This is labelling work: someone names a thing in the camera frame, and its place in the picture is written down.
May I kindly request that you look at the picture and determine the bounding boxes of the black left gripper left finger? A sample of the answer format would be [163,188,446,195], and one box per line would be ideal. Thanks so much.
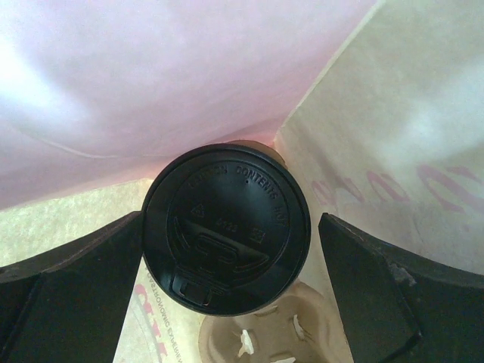
[1,212,142,362]

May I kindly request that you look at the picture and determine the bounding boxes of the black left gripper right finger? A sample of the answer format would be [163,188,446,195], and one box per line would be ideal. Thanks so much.
[318,213,483,362]

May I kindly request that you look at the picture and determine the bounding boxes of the black coffee cup lid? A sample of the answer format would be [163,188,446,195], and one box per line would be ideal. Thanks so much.
[142,140,311,316]

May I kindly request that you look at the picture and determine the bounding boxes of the pink paper gift bag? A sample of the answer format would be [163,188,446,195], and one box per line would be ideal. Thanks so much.
[1,1,483,362]

